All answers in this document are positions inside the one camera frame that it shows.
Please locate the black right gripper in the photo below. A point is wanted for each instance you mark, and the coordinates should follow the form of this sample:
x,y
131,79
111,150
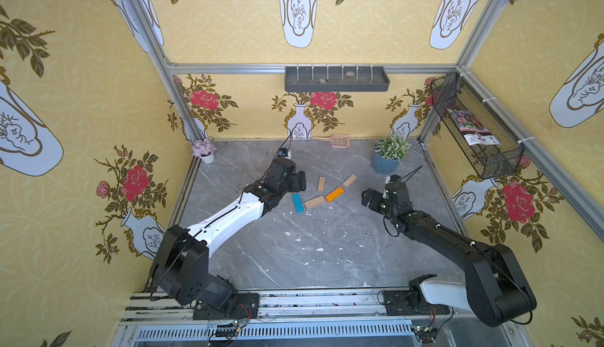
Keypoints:
x,y
377,201

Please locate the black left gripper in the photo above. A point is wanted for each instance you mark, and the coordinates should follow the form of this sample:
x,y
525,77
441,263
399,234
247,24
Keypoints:
x,y
292,181

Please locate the teal wooden block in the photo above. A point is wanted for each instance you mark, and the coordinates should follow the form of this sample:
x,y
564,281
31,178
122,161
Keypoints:
x,y
298,204

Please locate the natural wooden block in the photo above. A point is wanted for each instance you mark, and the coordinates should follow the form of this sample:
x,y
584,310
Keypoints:
x,y
350,181
315,202
321,184

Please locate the orange wooden block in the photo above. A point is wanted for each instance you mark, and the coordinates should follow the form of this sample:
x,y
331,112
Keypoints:
x,y
333,195

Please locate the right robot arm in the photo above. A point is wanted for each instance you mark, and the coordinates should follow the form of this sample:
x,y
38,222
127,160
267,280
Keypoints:
x,y
495,288

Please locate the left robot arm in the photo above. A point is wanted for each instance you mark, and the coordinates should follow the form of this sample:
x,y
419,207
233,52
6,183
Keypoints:
x,y
181,266

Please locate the blue plant pot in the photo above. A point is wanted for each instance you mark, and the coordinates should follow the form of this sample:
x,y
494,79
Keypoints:
x,y
383,165

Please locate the green artificial plant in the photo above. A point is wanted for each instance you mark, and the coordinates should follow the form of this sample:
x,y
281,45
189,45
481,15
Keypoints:
x,y
393,148

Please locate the pink plastic scoop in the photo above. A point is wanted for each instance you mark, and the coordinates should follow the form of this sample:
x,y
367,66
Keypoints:
x,y
337,141

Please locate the small pink flower pot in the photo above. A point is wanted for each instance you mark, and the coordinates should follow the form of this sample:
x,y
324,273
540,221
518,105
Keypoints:
x,y
205,150

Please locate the printed packet in basket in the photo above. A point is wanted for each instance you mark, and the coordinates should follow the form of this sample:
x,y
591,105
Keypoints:
x,y
471,129

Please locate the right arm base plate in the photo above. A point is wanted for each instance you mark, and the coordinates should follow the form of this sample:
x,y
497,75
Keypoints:
x,y
409,303

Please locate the grey wall shelf tray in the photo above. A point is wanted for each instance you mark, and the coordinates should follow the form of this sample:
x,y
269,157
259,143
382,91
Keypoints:
x,y
336,78

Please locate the black wire basket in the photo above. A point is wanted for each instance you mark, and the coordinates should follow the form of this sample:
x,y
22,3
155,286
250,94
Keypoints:
x,y
489,146

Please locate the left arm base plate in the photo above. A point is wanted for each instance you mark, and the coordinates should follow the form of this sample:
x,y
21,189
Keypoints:
x,y
245,305

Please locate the aluminium front rail frame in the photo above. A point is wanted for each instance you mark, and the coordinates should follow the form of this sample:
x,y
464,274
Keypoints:
x,y
317,314

